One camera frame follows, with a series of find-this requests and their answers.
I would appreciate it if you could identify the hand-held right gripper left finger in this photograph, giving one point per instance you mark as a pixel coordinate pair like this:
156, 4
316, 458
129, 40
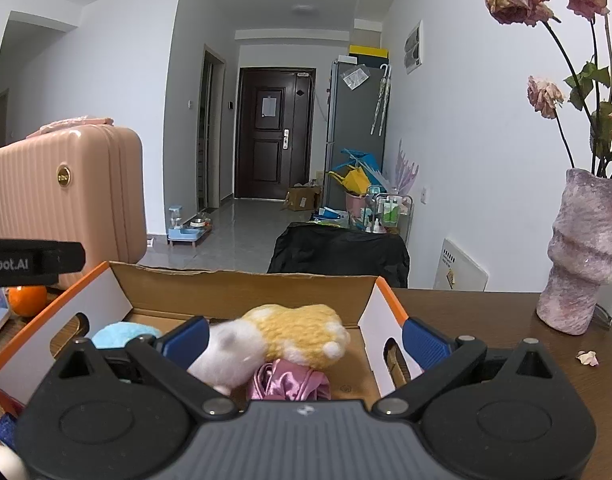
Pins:
186, 342

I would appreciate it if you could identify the pink fluffy cloth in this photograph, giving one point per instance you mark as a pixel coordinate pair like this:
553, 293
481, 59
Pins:
71, 125

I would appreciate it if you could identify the trolley with bottles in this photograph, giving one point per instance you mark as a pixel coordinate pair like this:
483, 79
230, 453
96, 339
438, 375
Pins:
391, 215

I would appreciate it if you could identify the orange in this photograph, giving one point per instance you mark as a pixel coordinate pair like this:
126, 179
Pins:
28, 300

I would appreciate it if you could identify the blue pet feeder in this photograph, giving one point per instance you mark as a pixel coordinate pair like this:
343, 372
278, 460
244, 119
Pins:
186, 232

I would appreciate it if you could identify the white wall socket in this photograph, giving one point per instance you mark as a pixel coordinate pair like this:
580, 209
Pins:
424, 195

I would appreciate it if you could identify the purple satin scrunchie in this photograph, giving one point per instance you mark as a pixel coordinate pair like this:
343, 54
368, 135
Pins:
291, 382

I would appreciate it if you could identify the blue plush toy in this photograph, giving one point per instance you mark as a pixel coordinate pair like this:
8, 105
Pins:
123, 335

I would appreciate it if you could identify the dark brown entrance door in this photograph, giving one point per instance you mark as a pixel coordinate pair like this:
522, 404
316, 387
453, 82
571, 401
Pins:
273, 130

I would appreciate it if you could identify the hanging clear umbrella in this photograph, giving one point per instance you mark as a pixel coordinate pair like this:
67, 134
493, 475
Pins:
381, 100

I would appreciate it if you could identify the round ceiling lamp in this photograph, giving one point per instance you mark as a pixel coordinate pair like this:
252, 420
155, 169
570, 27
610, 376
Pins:
305, 8

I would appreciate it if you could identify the blue flat box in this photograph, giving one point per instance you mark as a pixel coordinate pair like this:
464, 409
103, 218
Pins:
331, 216

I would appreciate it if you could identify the lilac wall decoration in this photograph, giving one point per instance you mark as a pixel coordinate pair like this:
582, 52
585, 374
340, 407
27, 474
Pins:
405, 170

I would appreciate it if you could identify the grey refrigerator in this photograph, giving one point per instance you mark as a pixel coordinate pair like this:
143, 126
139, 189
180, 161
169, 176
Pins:
353, 130

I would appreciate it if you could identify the pink textured vase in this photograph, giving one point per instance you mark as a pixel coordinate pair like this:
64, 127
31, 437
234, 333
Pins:
581, 250

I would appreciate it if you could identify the brown floor cardboard box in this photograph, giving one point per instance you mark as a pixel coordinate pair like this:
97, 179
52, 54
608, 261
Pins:
301, 199

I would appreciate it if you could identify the white leaning board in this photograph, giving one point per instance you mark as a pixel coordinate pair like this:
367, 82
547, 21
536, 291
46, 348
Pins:
461, 267

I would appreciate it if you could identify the paper sheet on refrigerator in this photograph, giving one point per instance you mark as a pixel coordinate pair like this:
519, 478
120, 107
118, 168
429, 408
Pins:
355, 78

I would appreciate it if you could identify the white electrical panel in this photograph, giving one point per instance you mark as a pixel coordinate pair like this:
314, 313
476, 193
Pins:
413, 47

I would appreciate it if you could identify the pink bucket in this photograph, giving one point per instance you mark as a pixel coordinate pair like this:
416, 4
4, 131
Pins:
355, 205

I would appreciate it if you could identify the side room door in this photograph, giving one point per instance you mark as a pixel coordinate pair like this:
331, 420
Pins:
208, 130

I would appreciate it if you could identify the orange cardboard box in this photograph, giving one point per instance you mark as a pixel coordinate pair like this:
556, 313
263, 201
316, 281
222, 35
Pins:
236, 290

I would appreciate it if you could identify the blue folding stool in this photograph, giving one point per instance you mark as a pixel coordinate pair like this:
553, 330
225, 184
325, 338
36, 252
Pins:
358, 156

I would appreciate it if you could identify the white round container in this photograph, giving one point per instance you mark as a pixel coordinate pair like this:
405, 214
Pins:
1, 462

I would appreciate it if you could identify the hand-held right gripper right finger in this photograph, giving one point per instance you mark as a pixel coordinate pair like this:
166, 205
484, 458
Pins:
425, 345

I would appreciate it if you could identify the fallen pink petal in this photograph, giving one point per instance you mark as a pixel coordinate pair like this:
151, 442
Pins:
587, 357

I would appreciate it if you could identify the yellow white alpaca plush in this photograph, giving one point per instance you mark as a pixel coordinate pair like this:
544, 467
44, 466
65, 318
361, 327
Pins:
296, 332

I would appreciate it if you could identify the yellow box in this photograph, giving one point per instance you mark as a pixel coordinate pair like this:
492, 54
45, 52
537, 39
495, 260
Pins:
368, 52

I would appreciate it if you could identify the pink ribbed suitcase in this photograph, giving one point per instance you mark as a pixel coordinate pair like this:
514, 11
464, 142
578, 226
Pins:
61, 200

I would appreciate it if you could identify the black cloth cover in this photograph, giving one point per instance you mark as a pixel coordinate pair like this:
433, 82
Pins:
336, 255

